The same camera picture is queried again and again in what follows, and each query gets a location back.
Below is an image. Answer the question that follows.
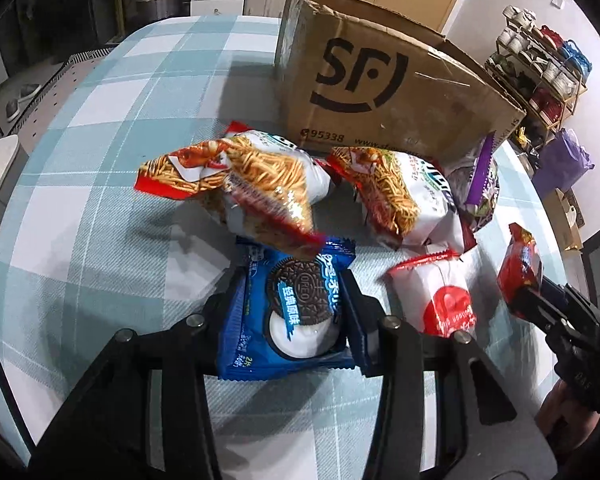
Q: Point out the blue cookie packet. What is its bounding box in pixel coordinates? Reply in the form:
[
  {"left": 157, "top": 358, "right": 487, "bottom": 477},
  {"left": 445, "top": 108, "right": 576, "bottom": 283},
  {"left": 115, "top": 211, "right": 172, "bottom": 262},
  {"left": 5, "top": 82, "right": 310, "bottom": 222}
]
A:
[{"left": 216, "top": 234, "right": 357, "bottom": 382}]

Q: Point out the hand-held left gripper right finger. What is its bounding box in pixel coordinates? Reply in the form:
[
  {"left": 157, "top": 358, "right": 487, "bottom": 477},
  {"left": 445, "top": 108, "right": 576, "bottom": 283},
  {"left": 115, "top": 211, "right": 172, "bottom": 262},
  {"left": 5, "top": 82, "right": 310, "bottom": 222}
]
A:
[{"left": 337, "top": 269, "right": 573, "bottom": 480}]

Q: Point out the shoe rack with shoes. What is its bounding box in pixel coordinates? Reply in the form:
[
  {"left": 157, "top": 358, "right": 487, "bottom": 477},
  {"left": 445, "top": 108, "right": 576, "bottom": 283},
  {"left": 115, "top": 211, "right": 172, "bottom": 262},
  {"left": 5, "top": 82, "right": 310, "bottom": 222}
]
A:
[{"left": 486, "top": 4, "right": 593, "bottom": 126}]

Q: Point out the red and white packet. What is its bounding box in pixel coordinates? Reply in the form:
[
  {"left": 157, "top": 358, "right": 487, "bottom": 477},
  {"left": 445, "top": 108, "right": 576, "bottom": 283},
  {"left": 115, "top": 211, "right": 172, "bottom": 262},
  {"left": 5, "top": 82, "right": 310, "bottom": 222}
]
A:
[{"left": 386, "top": 249, "right": 478, "bottom": 339}]

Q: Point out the brown cardboard box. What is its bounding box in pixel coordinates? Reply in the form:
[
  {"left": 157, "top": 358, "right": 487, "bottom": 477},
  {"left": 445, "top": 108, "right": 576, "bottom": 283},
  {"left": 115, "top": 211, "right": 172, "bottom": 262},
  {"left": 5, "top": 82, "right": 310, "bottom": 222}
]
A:
[{"left": 272, "top": 0, "right": 528, "bottom": 166}]

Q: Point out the dark grey fridge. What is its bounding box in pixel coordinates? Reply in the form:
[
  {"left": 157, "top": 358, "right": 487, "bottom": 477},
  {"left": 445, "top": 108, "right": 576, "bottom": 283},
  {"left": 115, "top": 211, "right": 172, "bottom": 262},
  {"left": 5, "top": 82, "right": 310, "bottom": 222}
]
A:
[{"left": 82, "top": 0, "right": 123, "bottom": 48}]

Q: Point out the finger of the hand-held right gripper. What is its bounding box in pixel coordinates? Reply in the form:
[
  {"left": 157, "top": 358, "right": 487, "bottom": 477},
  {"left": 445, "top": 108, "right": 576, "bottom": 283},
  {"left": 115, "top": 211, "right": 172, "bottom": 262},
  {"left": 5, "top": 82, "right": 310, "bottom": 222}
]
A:
[
  {"left": 505, "top": 285, "right": 563, "bottom": 341},
  {"left": 540, "top": 274, "right": 600, "bottom": 331}
]

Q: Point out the white side table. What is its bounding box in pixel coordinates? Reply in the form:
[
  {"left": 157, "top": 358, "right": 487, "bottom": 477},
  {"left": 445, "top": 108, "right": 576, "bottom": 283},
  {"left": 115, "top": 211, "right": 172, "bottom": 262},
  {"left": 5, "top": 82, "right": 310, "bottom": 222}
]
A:
[{"left": 0, "top": 132, "right": 22, "bottom": 201}]

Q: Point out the red cookie packet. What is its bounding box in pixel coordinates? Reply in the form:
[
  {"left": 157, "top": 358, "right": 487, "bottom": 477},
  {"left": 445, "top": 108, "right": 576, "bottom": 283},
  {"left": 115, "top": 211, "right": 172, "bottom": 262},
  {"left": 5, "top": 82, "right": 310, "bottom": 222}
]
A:
[{"left": 496, "top": 222, "right": 544, "bottom": 322}]

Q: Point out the purple snack packet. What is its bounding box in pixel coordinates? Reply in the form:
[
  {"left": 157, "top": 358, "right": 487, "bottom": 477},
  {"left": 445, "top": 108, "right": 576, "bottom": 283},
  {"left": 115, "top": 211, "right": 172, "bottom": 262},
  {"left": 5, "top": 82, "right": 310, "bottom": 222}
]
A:
[{"left": 450, "top": 131, "right": 502, "bottom": 233}]

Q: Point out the striped floor mat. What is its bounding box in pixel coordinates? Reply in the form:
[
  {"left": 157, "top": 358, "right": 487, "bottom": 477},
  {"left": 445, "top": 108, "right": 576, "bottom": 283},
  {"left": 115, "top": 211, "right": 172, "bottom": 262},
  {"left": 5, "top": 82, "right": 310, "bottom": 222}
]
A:
[{"left": 0, "top": 45, "right": 118, "bottom": 138}]

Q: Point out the wooden shoe rack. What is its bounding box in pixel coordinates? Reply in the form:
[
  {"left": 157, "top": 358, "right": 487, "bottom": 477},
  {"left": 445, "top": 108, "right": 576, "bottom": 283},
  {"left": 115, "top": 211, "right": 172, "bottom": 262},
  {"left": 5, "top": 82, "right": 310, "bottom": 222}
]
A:
[{"left": 485, "top": 5, "right": 590, "bottom": 133}]

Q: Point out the noodle snack packet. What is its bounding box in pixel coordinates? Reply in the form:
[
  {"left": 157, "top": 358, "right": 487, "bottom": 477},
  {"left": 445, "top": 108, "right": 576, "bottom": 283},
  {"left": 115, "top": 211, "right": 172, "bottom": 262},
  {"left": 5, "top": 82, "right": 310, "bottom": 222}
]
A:
[
  {"left": 326, "top": 145, "right": 478, "bottom": 256},
  {"left": 134, "top": 122, "right": 332, "bottom": 261}
]

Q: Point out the cardboard box with cat print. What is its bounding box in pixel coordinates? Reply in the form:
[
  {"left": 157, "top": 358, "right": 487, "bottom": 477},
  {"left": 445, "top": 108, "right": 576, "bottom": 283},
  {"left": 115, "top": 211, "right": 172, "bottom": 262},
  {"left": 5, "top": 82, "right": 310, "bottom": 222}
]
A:
[{"left": 542, "top": 187, "right": 586, "bottom": 253}]

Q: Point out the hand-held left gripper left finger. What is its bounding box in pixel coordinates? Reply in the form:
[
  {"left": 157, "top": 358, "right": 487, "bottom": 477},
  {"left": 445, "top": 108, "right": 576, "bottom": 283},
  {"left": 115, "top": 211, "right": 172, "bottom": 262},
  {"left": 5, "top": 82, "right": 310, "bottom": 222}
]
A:
[{"left": 27, "top": 265, "right": 246, "bottom": 480}]

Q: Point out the purple bag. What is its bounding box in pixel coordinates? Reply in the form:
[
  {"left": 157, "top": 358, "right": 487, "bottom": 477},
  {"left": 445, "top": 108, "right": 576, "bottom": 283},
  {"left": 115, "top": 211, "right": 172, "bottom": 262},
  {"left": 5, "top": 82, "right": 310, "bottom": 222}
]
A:
[{"left": 530, "top": 127, "right": 596, "bottom": 201}]

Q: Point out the person's right hand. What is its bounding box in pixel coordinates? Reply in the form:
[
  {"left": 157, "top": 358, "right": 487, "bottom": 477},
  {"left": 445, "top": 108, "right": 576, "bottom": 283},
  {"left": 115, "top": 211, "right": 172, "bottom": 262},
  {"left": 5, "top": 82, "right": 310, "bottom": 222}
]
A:
[{"left": 534, "top": 382, "right": 600, "bottom": 463}]

